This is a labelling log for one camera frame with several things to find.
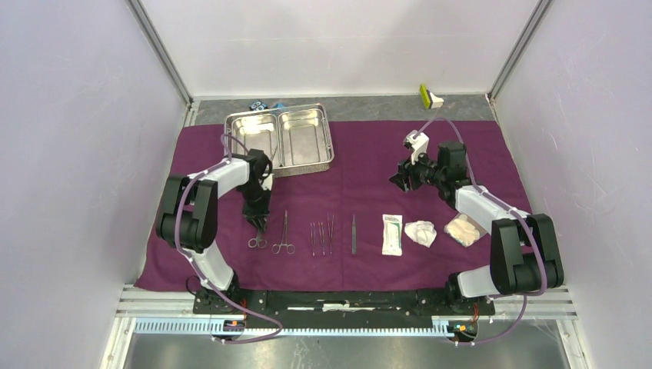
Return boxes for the purple cable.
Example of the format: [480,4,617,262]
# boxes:
[173,134,284,345]
[410,118,549,347]

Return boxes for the aluminium frame rail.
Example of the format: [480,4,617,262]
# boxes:
[100,284,592,368]

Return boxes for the steel forceps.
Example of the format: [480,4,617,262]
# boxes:
[318,222,326,256]
[271,211,295,254]

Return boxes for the metal instrument tray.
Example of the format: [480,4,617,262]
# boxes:
[224,103,334,178]

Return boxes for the steel surgical scissors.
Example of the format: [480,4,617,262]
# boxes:
[248,231,267,249]

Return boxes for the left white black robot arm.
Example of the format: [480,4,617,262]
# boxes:
[155,149,273,314]

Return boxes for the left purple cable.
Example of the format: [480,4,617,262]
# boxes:
[173,134,284,345]

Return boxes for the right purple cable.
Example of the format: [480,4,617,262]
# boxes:
[410,118,549,347]

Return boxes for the white sterile packet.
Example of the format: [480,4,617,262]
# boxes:
[382,214,403,257]

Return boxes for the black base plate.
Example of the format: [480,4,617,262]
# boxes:
[192,288,496,330]

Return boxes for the yellow green white object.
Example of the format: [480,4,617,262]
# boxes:
[418,84,444,110]

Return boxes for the steel scalpel handle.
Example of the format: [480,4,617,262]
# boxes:
[351,214,357,255]
[327,214,334,254]

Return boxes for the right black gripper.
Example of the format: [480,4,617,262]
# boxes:
[388,146,445,193]

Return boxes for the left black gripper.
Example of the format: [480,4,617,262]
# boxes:
[238,181,271,232]

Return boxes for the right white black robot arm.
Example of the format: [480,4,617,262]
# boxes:
[390,140,564,314]

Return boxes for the white gauze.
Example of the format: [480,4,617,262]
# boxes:
[404,221,437,248]

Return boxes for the beige gauze roll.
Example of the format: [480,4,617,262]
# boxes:
[444,213,488,248]

